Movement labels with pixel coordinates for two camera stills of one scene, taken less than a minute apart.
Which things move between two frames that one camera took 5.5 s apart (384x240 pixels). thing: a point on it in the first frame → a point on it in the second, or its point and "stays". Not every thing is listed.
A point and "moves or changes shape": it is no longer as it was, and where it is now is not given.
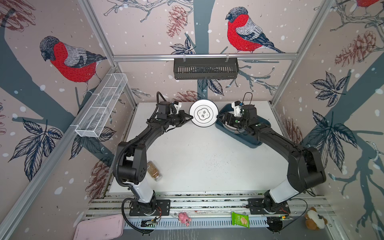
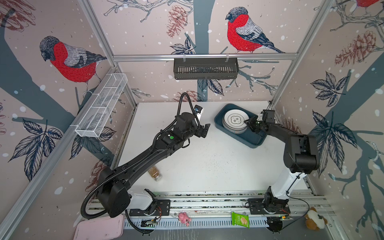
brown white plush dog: (314, 221) stays
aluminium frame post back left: (89, 8) stays
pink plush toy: (183, 217) stays
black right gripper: (228, 116) → (251, 123)
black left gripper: (182, 115) → (199, 132)
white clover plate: (204, 112) moves or changes shape
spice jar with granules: (154, 171) stays
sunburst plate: (234, 130) stays
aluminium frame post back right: (326, 6) stays
